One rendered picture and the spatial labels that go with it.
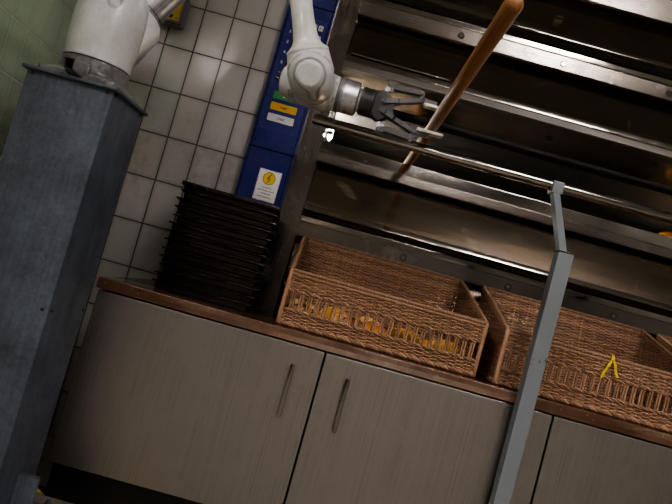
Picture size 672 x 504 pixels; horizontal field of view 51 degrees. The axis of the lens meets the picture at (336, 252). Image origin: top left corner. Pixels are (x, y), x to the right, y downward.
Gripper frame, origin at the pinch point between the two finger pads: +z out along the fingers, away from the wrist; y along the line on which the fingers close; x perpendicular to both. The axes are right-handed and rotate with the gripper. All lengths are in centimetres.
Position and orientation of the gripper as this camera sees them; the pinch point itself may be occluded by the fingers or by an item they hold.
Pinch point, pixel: (434, 121)
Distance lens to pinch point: 190.2
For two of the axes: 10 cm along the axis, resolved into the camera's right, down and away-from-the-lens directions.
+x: 0.1, -0.5, -10.0
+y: -2.7, 9.6, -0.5
